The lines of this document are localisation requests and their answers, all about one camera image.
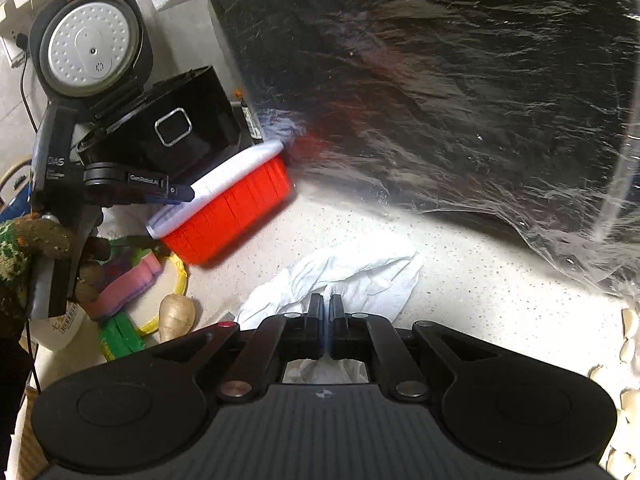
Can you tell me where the black rice cooker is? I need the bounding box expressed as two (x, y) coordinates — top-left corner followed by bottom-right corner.
(27, 0), (251, 186)

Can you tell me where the pink sponge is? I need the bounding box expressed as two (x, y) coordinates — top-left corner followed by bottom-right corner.
(90, 252), (163, 321)

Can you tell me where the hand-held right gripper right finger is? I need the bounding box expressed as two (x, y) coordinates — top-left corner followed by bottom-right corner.
(329, 294), (501, 404)

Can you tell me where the red container with white lid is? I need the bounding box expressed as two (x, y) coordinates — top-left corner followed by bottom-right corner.
(146, 141), (296, 267)

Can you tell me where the glass jar with orange lid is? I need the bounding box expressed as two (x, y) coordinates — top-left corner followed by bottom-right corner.
(231, 89), (263, 142)

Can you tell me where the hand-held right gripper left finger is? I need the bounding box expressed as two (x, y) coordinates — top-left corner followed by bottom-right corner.
(150, 294), (327, 404)

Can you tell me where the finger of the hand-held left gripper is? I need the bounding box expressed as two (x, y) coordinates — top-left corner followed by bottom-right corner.
(95, 234), (171, 261)
(84, 162), (196, 206)

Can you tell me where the black microwave in plastic film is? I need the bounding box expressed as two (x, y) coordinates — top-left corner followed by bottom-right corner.
(207, 0), (640, 301)

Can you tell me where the person's left hand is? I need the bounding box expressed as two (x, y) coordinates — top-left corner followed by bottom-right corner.
(0, 212), (112, 321)

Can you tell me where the green packet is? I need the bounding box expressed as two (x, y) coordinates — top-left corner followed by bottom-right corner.
(97, 237), (151, 362)

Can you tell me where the white paper bowl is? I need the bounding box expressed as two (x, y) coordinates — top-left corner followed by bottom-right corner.
(37, 305), (101, 351)

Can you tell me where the pile of garlic cloves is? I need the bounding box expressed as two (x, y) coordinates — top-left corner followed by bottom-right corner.
(585, 305), (640, 473)

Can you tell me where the black power cable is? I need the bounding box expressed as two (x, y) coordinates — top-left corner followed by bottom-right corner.
(19, 35), (43, 133)

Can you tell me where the ginger root piece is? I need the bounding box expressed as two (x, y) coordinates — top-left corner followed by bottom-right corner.
(159, 292), (197, 345)

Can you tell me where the white wall socket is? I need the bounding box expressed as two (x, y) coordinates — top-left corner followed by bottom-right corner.
(0, 0), (32, 68)

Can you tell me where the round yellow-rimmed pad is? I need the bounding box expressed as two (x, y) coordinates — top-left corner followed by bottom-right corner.
(120, 252), (191, 338)

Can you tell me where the white paper tissue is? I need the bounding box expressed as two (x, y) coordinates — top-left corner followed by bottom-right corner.
(235, 247), (425, 383)

